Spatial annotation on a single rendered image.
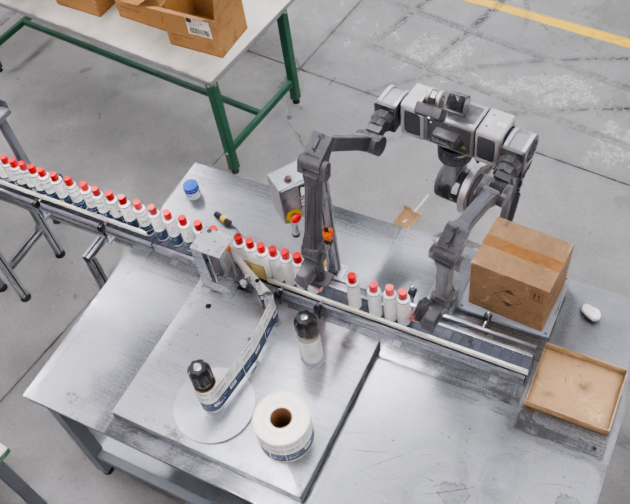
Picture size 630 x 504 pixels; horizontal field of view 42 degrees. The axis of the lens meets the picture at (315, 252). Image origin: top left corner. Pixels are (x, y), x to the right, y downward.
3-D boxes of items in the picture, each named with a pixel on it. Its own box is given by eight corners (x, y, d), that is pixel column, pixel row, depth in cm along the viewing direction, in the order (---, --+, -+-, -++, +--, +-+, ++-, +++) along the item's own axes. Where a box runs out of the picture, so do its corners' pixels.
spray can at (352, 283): (346, 307, 323) (342, 278, 307) (352, 297, 326) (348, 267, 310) (358, 312, 322) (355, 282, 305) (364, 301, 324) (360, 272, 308)
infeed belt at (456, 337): (154, 247, 357) (152, 242, 354) (164, 233, 361) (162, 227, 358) (525, 381, 301) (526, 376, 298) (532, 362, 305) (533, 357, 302)
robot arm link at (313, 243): (332, 159, 267) (305, 148, 272) (322, 167, 264) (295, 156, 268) (329, 258, 295) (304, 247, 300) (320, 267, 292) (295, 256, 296)
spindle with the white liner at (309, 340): (297, 364, 311) (287, 322, 287) (308, 345, 315) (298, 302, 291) (318, 372, 308) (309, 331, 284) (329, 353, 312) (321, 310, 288)
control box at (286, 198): (274, 208, 305) (266, 174, 289) (314, 189, 308) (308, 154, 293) (286, 226, 299) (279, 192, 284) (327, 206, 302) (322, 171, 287)
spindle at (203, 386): (197, 409, 302) (179, 372, 280) (210, 389, 307) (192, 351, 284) (218, 418, 299) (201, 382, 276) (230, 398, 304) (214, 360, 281)
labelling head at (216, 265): (202, 286, 337) (188, 248, 316) (218, 262, 343) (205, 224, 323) (231, 296, 332) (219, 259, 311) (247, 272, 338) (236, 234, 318)
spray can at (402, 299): (395, 324, 316) (393, 295, 300) (400, 313, 319) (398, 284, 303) (407, 328, 315) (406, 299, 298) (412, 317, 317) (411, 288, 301)
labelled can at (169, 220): (169, 245, 352) (157, 214, 336) (176, 236, 354) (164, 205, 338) (180, 248, 350) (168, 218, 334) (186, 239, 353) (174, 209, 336)
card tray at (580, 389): (523, 405, 296) (524, 400, 293) (545, 347, 309) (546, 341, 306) (607, 436, 286) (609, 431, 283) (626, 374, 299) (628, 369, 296)
